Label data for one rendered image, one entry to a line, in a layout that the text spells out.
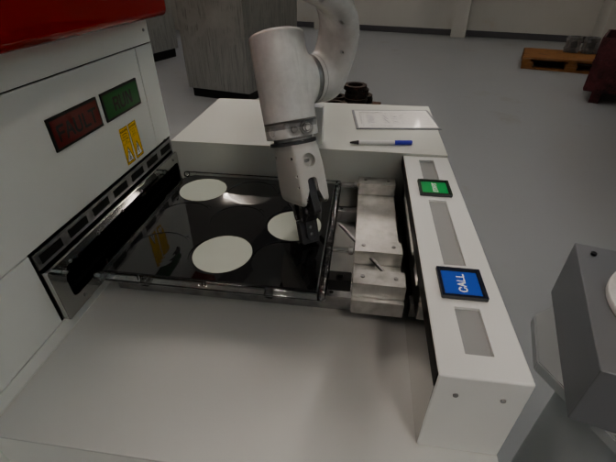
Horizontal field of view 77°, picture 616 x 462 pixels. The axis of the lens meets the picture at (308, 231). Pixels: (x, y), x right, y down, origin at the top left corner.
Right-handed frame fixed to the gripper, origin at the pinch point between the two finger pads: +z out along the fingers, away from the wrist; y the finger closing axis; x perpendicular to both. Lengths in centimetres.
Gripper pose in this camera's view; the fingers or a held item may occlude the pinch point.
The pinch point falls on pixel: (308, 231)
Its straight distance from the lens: 66.6
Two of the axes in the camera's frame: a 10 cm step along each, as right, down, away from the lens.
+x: -8.9, 2.6, -3.7
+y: -4.3, -1.9, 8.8
